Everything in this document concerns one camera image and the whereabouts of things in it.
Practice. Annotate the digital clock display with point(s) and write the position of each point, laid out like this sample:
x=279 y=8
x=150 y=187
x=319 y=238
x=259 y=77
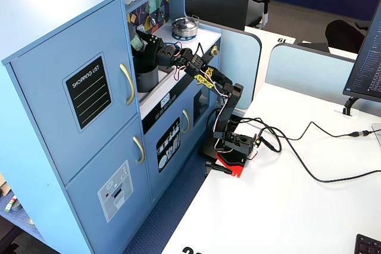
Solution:
x=165 y=100

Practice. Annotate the blue dishwasher door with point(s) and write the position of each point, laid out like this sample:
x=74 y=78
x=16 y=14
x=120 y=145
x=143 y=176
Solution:
x=154 y=182

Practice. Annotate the gray ice dispenser sticker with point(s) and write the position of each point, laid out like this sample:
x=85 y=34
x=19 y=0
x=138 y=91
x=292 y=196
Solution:
x=116 y=191

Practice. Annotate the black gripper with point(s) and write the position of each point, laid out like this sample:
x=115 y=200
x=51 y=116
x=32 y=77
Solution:
x=147 y=46

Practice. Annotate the robot controller board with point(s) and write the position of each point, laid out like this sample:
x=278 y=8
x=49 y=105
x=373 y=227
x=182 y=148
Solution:
x=257 y=141

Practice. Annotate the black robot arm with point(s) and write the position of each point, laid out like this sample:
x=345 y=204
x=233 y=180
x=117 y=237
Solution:
x=227 y=108

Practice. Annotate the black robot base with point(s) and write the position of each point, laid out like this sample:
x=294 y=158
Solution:
x=238 y=142

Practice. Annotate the colourful tile backsplash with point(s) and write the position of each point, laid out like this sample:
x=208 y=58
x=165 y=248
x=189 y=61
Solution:
x=151 y=4

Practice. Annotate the black keyboard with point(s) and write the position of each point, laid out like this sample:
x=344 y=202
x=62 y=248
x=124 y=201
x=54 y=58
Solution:
x=369 y=245

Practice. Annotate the steel slotted spatula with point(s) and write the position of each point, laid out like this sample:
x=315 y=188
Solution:
x=140 y=28

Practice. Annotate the black table clamp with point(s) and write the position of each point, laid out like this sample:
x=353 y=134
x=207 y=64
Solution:
x=217 y=167

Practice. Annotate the black oven control panel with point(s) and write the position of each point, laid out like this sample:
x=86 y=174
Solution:
x=154 y=117

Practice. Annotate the blue ice dispenser freezer door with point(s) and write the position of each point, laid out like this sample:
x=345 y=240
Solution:
x=89 y=206

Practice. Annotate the green red small box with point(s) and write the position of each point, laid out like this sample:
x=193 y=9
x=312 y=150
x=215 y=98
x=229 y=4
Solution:
x=10 y=203

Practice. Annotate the gray printed pot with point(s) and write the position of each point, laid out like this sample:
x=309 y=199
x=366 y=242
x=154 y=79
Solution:
x=147 y=80

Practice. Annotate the gray sink basin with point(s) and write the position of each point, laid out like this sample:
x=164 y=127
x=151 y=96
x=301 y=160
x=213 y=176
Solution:
x=165 y=75

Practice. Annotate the black Dell monitor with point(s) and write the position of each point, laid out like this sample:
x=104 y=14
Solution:
x=220 y=4

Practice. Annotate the black shopping list board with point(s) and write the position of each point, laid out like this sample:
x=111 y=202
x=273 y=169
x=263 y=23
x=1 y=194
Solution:
x=89 y=96

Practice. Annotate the black office chair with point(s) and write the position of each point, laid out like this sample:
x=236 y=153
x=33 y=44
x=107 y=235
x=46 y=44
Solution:
x=342 y=34

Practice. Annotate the blue wooden toy kitchen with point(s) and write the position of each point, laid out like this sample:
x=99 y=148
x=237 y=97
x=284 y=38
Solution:
x=44 y=13

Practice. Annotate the blue oven door with window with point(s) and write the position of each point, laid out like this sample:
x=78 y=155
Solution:
x=201 y=103

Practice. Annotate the monitor showing code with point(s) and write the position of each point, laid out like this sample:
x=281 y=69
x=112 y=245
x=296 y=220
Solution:
x=369 y=66

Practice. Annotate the steel spoon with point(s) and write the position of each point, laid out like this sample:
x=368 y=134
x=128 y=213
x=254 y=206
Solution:
x=162 y=14

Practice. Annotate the steel pot with lid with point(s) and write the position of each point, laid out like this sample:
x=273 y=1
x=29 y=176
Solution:
x=184 y=28

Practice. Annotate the red base plate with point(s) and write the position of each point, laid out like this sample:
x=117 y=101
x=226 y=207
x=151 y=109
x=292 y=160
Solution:
x=232 y=164

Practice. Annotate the black monitor stand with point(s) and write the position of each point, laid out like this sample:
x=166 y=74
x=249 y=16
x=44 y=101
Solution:
x=348 y=105

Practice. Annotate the light blue desk divider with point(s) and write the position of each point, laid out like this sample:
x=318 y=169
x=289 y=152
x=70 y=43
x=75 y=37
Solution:
x=297 y=69
x=238 y=57

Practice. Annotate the gold stove knob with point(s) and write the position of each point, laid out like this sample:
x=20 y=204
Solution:
x=214 y=51

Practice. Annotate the steel ladle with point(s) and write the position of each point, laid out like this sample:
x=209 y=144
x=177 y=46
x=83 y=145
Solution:
x=153 y=22

